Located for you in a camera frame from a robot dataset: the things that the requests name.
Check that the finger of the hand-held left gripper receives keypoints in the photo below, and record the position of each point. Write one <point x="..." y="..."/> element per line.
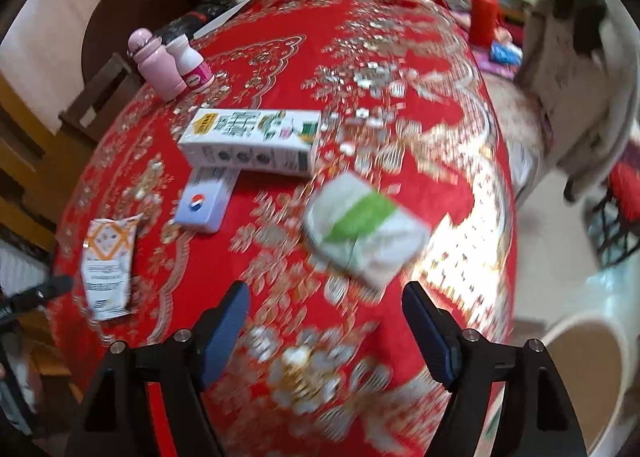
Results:
<point x="45" y="289"/>

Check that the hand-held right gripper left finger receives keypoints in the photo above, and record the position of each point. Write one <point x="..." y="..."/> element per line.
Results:
<point x="230" y="332"/>

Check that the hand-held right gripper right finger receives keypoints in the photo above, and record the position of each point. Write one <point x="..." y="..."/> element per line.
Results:
<point x="430" y="332"/>

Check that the green and white packet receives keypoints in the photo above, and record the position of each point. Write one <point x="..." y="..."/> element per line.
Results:
<point x="360" y="227"/>

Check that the white round bin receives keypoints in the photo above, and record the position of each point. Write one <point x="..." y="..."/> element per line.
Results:
<point x="585" y="377"/>

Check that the orange and white packet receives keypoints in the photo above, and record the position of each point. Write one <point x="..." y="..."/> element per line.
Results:
<point x="107" y="267"/>

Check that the blue and white small box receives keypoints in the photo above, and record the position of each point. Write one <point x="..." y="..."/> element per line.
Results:
<point x="205" y="202"/>

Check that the white carton box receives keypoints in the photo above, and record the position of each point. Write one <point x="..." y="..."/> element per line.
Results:
<point x="240" y="137"/>

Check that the wooden chair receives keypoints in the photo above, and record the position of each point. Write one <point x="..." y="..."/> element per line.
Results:
<point x="95" y="97"/>

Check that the stool with red cushion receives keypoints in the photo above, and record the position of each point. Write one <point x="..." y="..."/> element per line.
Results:
<point x="625" y="182"/>

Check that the white bottle with pink label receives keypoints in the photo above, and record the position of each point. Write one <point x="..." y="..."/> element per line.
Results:
<point x="190" y="67"/>

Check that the red floral tablecloth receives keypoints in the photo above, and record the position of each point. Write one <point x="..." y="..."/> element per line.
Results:
<point x="280" y="62"/>

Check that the grey coat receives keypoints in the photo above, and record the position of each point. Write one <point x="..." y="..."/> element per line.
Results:
<point x="565" y="87"/>

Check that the round brown board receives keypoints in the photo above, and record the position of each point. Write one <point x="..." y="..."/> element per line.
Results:
<point x="115" y="12"/>

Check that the blue plastic bag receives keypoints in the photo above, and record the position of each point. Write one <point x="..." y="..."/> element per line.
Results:
<point x="506" y="53"/>

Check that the black plastic bag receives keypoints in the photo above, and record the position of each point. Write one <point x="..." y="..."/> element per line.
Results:
<point x="185" y="22"/>

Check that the white paper sheet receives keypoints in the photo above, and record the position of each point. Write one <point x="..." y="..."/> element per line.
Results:
<point x="220" y="19"/>

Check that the red thermos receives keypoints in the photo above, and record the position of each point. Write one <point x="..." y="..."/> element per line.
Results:
<point x="484" y="17"/>

